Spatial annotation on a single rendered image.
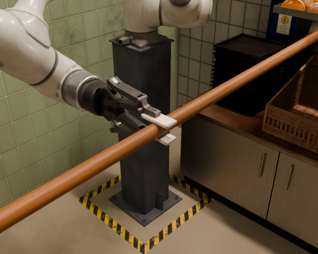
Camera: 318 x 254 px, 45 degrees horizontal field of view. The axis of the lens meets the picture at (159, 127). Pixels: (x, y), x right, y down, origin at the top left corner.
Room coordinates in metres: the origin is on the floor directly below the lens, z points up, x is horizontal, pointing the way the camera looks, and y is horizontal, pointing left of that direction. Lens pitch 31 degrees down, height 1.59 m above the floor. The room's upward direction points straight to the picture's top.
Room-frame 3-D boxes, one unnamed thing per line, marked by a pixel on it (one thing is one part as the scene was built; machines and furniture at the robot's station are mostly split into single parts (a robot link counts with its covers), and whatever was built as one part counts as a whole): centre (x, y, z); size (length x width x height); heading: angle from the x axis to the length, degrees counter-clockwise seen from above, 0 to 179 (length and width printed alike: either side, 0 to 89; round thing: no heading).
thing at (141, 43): (1.74, 0.10, 1.03); 0.22 x 0.18 x 0.06; 135
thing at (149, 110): (0.66, 0.02, 1.23); 0.05 x 0.01 x 0.03; 48
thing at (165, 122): (0.65, 0.00, 1.21); 0.07 x 0.03 x 0.01; 48
